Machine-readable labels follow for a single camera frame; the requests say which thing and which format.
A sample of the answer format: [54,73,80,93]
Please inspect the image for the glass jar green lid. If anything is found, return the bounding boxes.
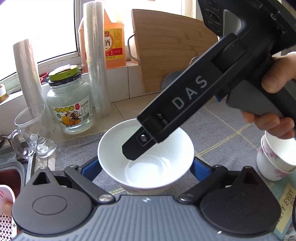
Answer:
[46,64,93,134]

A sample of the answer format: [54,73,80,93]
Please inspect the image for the grey checked table mat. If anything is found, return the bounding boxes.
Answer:
[54,97,296,197]

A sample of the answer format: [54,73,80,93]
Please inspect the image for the white bowl pink flowers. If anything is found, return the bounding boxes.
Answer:
[263,132,296,172]
[256,146,295,181]

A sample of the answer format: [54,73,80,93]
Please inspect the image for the person's right hand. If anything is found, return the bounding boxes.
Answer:
[240,52,296,140]

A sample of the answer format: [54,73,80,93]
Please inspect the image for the person's left hand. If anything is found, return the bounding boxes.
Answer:
[1,202,13,217]

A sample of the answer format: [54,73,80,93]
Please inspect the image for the cleaver knife black handle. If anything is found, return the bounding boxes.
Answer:
[161,56,199,91]

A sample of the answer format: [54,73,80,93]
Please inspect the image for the metal wire rack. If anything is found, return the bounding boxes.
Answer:
[127,32,139,65]

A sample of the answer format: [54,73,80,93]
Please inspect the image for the orange cooking wine jug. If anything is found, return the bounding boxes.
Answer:
[78,11,126,73]

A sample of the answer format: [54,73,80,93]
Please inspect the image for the clear glass mug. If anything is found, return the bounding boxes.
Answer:
[10,103,57,159]

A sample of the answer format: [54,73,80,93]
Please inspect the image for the tall plastic cup stack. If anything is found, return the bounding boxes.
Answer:
[83,1,111,116]

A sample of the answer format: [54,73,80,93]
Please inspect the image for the bamboo cutting board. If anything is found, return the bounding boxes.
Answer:
[132,9,218,93]

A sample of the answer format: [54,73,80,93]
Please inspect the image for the pink sink strainer basket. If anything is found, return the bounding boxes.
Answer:
[0,184,18,241]

